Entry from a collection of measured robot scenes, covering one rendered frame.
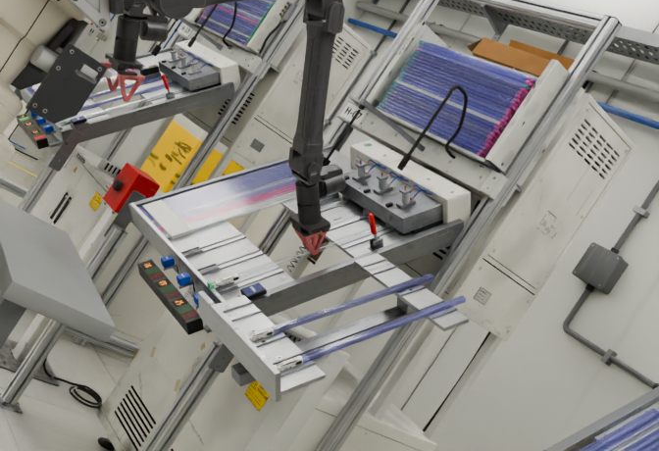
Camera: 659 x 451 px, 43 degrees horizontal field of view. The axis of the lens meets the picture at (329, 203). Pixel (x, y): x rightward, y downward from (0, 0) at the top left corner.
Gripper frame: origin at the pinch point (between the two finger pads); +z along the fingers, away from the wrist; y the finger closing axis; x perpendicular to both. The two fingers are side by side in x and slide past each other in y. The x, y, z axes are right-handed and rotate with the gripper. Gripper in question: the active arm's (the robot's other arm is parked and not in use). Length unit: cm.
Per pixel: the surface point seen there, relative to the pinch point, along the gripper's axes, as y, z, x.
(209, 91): 135, 0, -32
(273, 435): -35, 19, 33
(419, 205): -2.8, -3.5, -32.4
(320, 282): -9.9, 3.2, 4.1
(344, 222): 11.5, 2.4, -17.0
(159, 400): 35, 55, 38
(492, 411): 47, 143, -107
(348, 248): -1.5, 2.3, -9.9
